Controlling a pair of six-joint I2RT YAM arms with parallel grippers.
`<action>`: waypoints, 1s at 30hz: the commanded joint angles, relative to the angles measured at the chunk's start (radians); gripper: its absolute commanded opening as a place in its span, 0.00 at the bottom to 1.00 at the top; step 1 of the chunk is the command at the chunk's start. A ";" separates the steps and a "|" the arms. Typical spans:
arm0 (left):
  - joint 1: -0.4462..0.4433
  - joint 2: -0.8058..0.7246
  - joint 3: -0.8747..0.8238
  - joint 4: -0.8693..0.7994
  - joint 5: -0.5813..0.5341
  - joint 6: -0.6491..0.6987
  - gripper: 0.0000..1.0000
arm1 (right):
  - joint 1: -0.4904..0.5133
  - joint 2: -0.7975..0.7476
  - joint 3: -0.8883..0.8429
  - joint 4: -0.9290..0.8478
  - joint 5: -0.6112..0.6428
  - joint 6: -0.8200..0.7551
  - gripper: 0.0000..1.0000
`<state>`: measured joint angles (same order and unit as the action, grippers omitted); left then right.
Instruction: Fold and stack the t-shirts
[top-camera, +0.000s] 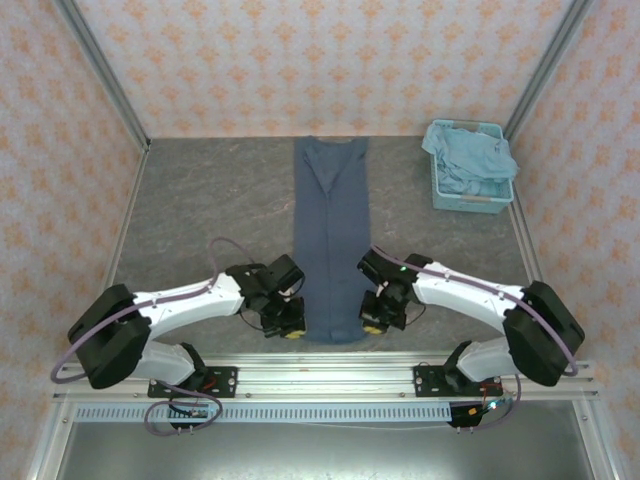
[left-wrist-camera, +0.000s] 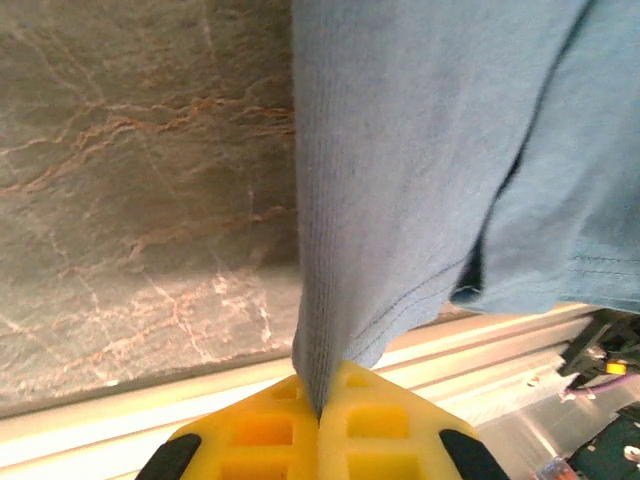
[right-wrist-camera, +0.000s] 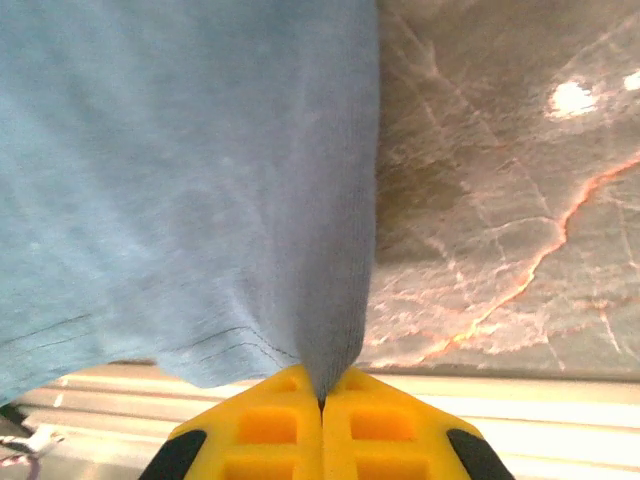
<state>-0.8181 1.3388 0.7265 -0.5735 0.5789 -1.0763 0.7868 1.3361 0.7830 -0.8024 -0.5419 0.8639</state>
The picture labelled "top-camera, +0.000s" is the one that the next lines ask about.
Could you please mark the dark blue t-shirt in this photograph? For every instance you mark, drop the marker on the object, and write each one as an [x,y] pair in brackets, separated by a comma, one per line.
[330,225]

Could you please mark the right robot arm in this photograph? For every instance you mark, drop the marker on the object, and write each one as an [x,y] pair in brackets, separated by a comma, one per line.
[475,300]

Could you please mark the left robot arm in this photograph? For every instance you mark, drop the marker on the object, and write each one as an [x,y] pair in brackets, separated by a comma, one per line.
[180,302]

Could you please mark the grey metal panel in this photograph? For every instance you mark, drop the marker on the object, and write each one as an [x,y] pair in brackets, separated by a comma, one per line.
[325,452]

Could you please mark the light blue plastic basket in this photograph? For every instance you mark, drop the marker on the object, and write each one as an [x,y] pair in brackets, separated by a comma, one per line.
[472,202]

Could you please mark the light blue t-shirt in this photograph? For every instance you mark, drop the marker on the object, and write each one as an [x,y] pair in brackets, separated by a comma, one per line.
[475,155]

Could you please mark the aluminium mounting rail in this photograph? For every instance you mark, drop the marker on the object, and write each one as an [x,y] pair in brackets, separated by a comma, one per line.
[325,377]

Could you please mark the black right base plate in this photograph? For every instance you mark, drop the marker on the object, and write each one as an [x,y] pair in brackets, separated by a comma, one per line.
[427,381]

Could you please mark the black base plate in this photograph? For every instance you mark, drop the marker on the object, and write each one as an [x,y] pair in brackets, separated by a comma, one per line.
[427,381]
[225,381]

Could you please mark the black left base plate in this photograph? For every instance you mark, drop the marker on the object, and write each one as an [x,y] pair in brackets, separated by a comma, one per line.
[225,381]

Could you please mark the aluminium frame post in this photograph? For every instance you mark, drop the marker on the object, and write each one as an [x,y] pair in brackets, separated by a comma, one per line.
[547,75]
[107,75]

